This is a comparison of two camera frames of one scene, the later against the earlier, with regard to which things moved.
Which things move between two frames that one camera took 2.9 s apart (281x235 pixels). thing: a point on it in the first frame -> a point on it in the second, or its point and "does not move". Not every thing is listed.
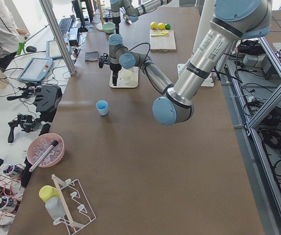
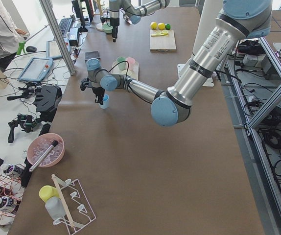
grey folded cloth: x=91 y=56 does not move
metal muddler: x=37 y=163 does not move
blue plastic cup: x=102 y=106 -> x=105 y=102
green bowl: x=108 y=28 does not move
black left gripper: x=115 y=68 -> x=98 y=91
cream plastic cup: x=127 y=74 does not move
